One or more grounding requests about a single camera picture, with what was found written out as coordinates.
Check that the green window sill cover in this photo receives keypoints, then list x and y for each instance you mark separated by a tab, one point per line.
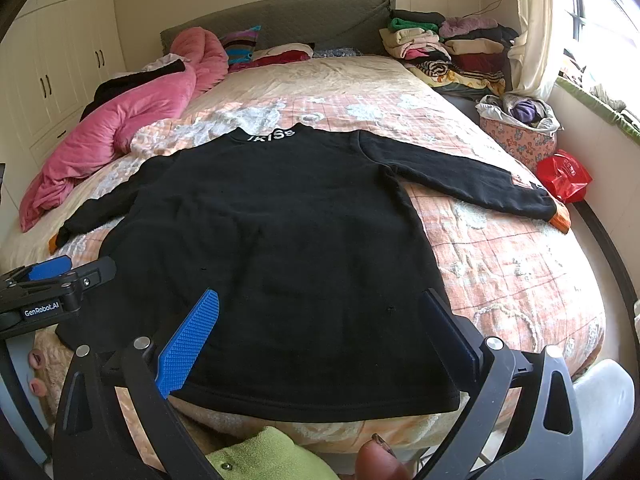
623	121

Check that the black sweater orange cuffs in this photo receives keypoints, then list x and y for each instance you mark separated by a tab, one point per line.
318	258

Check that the person's right hand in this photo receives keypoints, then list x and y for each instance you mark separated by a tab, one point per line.
376	461

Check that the cream built-in wardrobe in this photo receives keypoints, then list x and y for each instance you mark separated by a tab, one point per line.
56	55

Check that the pink quilted duvet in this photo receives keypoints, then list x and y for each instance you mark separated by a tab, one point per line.
107	132

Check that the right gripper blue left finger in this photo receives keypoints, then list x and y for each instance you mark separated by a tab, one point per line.
178	355

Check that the floral basket with clothes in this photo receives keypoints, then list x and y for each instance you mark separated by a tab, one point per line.
525	128

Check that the black garment on duvet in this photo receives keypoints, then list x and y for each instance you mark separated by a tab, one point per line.
119	85

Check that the right pile folded clothes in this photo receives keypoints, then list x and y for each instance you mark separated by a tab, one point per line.
478	48

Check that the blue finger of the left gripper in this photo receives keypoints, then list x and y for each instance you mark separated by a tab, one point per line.
49	269
88	276

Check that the red plastic bag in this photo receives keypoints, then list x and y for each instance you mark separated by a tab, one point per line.
564	177

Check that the peach white floral bedspread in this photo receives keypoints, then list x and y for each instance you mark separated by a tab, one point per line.
524	280

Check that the cream window curtain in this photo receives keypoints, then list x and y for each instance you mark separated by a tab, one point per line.
536	54

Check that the red and white folded cloth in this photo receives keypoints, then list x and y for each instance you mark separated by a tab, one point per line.
283	54

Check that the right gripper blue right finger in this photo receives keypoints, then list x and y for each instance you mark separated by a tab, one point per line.
455	340

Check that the left pile folded clothes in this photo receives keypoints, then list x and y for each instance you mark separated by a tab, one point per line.
412	38

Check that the grey padded headboard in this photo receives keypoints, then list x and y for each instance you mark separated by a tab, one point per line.
327	24

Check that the striped colourful pillow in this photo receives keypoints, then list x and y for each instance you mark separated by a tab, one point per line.
240	45

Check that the green garment sleeve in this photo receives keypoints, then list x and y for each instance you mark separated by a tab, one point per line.
269	455

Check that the pile folded clothes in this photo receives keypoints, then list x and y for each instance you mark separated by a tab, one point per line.
412	38
478	48

